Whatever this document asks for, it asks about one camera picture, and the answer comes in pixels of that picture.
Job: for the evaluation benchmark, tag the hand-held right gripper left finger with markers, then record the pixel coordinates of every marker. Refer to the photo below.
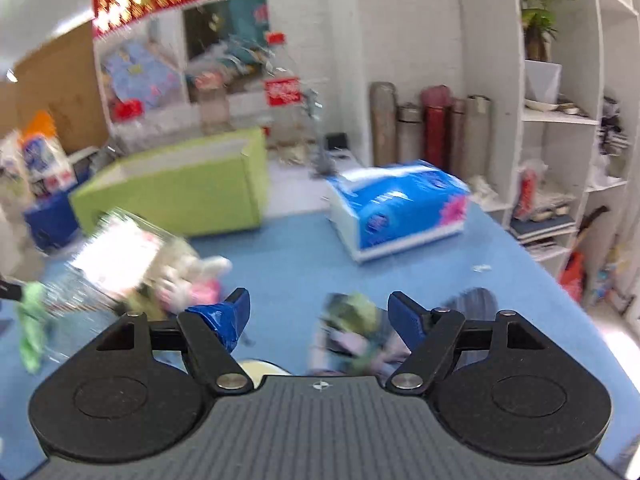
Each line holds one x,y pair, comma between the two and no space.
235,316

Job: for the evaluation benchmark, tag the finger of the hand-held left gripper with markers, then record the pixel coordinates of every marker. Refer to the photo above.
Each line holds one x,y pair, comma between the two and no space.
10,290

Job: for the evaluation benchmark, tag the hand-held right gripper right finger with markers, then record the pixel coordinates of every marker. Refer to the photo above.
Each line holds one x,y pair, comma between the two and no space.
406,317

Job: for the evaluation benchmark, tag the small colourful packet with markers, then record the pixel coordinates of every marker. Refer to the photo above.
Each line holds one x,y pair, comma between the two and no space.
355,327

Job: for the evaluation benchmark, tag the white and pink plush toy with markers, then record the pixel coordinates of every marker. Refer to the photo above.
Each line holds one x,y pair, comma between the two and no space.
192,280

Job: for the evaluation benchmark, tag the cream round object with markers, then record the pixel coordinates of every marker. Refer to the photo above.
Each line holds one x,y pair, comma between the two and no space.
262,370

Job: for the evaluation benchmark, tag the dark blue box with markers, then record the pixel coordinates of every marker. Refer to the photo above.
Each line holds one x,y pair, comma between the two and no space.
52,220

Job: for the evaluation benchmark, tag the white paper scrap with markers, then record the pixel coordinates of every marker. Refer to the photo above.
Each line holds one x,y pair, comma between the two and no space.
482,268

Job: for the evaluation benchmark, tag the blue tissue pack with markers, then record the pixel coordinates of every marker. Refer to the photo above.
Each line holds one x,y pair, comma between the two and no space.
400,207

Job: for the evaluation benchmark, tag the clear plastic bag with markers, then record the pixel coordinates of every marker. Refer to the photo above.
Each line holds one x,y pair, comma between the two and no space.
117,257

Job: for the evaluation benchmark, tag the lime green storage box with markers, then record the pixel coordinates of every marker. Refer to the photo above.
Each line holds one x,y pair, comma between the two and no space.
170,185

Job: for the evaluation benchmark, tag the stack of books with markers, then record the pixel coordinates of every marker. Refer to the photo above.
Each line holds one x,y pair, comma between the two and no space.
542,227

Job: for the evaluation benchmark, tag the red packet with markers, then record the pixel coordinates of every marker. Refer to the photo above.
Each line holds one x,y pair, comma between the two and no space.
527,194

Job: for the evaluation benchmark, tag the orange and red bag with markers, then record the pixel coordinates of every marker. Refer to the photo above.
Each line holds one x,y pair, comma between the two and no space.
575,272

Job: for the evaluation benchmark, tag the grey rolled mat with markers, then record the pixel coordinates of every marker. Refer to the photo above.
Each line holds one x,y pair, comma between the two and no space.
411,135

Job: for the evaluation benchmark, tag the black box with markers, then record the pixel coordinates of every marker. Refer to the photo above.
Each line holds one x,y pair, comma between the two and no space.
336,141

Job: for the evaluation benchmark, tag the beige rolled mat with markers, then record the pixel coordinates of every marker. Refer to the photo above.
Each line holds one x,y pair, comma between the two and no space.
477,137

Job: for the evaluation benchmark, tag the brown rolled mat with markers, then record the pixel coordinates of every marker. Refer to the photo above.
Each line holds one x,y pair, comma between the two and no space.
384,125

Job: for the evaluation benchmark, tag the white shelf unit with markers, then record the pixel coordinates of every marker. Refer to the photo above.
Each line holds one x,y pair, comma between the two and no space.
570,125

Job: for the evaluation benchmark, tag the white plant pot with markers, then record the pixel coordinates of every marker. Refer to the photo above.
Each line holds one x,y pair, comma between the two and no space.
542,80

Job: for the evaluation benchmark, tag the green potted plant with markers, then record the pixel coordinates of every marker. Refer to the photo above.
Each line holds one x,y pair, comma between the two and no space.
540,15

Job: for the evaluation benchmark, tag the blue and white wall poster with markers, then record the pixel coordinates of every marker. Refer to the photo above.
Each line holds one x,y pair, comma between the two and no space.
137,77

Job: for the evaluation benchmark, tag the dark teal wall poster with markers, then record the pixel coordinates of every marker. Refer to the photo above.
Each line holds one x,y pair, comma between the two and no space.
235,35

